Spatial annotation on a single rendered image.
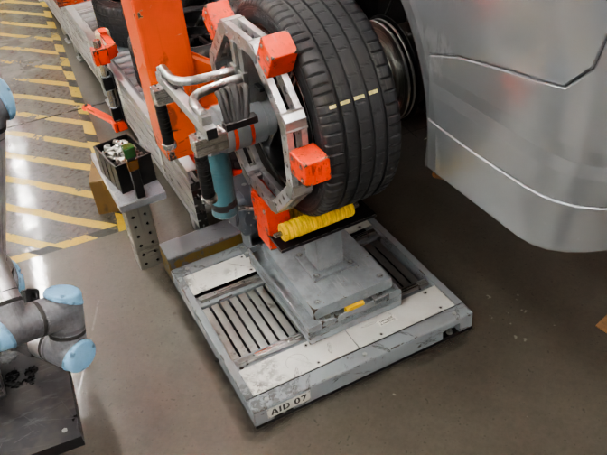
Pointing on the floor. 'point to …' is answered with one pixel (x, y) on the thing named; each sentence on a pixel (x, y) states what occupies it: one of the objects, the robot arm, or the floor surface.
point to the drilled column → (143, 236)
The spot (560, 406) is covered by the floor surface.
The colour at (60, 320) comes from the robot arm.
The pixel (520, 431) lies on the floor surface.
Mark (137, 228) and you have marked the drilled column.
